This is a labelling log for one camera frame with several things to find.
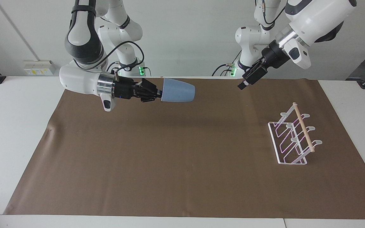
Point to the blue cup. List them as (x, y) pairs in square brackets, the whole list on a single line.
[(179, 91)]

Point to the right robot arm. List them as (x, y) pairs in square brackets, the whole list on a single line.
[(84, 80)]

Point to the white wall socket box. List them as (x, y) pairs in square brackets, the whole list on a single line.
[(40, 67)]

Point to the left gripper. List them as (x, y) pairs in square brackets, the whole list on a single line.
[(276, 55)]

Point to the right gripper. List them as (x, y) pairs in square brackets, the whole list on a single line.
[(124, 89)]

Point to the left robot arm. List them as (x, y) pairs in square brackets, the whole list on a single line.
[(315, 19)]

